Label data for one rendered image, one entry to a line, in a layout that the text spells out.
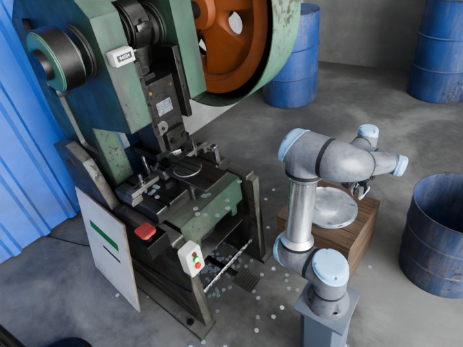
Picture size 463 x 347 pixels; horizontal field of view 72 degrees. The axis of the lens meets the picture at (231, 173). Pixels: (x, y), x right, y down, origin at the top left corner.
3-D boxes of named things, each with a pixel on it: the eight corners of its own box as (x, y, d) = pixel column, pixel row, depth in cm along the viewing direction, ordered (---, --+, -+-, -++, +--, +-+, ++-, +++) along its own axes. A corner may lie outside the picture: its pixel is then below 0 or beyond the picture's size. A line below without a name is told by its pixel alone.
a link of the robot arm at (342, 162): (368, 151, 78) (413, 151, 115) (328, 138, 84) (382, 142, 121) (353, 195, 81) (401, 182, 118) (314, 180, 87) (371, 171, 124)
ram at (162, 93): (194, 138, 137) (178, 70, 119) (169, 156, 128) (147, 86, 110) (167, 129, 146) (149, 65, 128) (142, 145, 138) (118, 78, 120)
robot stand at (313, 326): (349, 346, 147) (361, 292, 120) (334, 385, 136) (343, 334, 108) (311, 326, 157) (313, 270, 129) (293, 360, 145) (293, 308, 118)
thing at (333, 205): (297, 188, 182) (297, 186, 181) (351, 187, 176) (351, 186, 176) (299, 226, 159) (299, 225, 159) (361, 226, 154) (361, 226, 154)
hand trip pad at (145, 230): (162, 242, 120) (156, 228, 116) (149, 253, 117) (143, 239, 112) (150, 234, 124) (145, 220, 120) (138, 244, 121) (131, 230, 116)
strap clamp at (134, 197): (162, 184, 144) (156, 166, 138) (133, 207, 135) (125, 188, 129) (154, 180, 148) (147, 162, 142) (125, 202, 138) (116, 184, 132)
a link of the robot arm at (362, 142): (368, 156, 115) (382, 142, 120) (339, 146, 121) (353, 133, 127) (366, 173, 119) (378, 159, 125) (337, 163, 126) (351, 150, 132)
